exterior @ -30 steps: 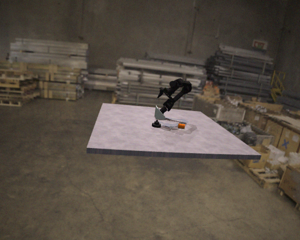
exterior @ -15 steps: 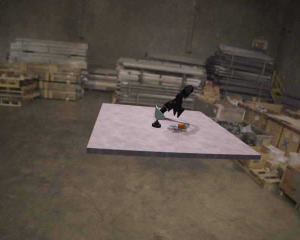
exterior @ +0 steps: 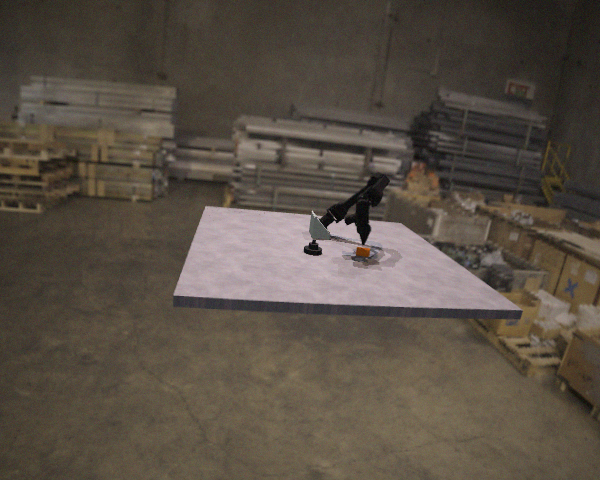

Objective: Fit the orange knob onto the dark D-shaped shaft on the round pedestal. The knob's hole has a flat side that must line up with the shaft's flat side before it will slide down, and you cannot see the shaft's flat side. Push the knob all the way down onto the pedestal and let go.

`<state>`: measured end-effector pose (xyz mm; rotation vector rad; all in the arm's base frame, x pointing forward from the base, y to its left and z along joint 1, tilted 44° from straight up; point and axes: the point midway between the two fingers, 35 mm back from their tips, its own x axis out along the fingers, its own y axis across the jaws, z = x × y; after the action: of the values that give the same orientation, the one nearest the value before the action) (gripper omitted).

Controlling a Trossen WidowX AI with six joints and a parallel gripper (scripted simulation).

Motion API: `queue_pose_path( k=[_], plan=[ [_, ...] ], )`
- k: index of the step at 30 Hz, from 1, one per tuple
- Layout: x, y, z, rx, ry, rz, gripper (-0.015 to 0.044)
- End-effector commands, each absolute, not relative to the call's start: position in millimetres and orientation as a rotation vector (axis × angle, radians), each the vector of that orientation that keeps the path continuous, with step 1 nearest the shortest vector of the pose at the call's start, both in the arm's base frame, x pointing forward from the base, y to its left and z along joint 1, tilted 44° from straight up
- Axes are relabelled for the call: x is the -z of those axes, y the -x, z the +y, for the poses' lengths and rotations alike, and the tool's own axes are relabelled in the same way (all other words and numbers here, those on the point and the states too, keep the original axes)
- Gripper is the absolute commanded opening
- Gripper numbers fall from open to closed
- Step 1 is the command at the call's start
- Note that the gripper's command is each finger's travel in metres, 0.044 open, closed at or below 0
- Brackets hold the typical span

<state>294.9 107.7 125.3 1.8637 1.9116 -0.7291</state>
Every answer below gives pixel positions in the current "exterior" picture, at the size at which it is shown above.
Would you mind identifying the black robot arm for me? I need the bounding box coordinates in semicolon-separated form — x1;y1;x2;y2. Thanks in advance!
318;172;390;229

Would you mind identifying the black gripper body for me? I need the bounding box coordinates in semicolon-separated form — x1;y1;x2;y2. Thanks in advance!
356;210;371;232

